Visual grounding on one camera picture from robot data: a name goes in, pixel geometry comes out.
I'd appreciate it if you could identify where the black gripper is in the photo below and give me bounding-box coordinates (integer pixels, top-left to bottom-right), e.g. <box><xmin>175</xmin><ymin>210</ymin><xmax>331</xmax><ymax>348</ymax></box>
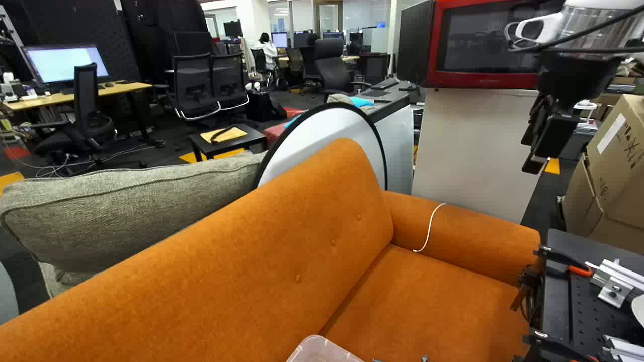
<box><xmin>520</xmin><ymin>51</ymin><xmax>627</xmax><ymax>177</ymax></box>

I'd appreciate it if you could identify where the brown cardboard box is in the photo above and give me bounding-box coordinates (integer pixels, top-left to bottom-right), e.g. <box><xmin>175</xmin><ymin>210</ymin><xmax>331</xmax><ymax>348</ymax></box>
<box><xmin>561</xmin><ymin>93</ymin><xmax>644</xmax><ymax>257</ymax></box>

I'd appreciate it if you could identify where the clear plastic storage box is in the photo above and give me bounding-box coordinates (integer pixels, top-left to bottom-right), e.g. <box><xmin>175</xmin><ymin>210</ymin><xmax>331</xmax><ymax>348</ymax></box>
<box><xmin>284</xmin><ymin>332</ymin><xmax>386</xmax><ymax>362</ymax></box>

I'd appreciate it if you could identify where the red microwave oven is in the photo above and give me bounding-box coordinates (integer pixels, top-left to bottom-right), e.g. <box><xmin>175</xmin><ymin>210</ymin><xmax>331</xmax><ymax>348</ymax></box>
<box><xmin>396</xmin><ymin>0</ymin><xmax>568</xmax><ymax>93</ymax></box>

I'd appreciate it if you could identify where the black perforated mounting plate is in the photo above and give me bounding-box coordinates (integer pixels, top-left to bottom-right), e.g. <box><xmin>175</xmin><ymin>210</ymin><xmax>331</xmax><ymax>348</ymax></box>
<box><xmin>530</xmin><ymin>226</ymin><xmax>644</xmax><ymax>362</ymax></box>

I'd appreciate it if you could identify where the seated person white shirt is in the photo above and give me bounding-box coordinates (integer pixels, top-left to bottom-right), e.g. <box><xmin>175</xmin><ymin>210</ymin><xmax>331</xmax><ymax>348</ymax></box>
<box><xmin>255</xmin><ymin>30</ymin><xmax>282</xmax><ymax>76</ymax></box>

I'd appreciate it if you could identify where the orange fabric sofa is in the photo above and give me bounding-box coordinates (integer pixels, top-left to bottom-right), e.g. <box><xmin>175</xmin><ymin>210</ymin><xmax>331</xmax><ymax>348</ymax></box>
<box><xmin>0</xmin><ymin>136</ymin><xmax>544</xmax><ymax>362</ymax></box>

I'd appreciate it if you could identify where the small black side table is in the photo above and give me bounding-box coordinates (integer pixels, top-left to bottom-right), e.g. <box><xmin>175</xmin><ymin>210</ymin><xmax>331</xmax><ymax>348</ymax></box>
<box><xmin>188</xmin><ymin>123</ymin><xmax>270</xmax><ymax>163</ymax></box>

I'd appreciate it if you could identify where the black mesh office chair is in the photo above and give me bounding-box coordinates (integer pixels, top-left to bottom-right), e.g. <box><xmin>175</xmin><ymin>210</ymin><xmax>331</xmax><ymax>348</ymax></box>
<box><xmin>169</xmin><ymin>53</ymin><xmax>225</xmax><ymax>123</ymax></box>
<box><xmin>209</xmin><ymin>53</ymin><xmax>252</xmax><ymax>113</ymax></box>

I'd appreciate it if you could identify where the yellow paper pad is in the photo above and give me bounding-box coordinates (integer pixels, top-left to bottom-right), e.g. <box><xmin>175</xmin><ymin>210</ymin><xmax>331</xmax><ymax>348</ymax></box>
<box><xmin>199</xmin><ymin>125</ymin><xmax>252</xmax><ymax>147</ymax></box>

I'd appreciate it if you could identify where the grey fabric cushion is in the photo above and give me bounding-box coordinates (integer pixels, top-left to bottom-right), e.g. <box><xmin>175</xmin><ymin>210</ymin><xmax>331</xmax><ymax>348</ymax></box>
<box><xmin>0</xmin><ymin>150</ymin><xmax>268</xmax><ymax>274</ymax></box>

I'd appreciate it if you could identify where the wooden office desk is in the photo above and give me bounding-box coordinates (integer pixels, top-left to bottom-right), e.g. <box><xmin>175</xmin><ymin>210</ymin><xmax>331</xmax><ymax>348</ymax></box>
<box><xmin>1</xmin><ymin>80</ymin><xmax>155</xmax><ymax>113</ymax></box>

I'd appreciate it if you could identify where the lit computer monitor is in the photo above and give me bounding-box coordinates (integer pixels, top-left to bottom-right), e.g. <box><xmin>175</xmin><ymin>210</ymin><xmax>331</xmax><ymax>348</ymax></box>
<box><xmin>21</xmin><ymin>43</ymin><xmax>112</xmax><ymax>88</ymax></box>

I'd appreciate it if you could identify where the orange handled clamp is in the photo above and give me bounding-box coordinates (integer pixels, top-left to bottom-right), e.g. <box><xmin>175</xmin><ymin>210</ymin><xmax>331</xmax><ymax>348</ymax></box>
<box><xmin>537</xmin><ymin>245</ymin><xmax>598</xmax><ymax>282</ymax></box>

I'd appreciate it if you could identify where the white cable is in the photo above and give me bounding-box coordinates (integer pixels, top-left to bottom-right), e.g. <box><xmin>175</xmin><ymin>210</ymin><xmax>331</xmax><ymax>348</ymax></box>
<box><xmin>410</xmin><ymin>200</ymin><xmax>448</xmax><ymax>255</ymax></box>

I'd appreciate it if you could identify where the silver aluminium bracket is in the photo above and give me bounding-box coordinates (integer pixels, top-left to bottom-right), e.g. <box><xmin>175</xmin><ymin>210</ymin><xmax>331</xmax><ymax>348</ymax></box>
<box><xmin>583</xmin><ymin>257</ymin><xmax>644</xmax><ymax>310</ymax></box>

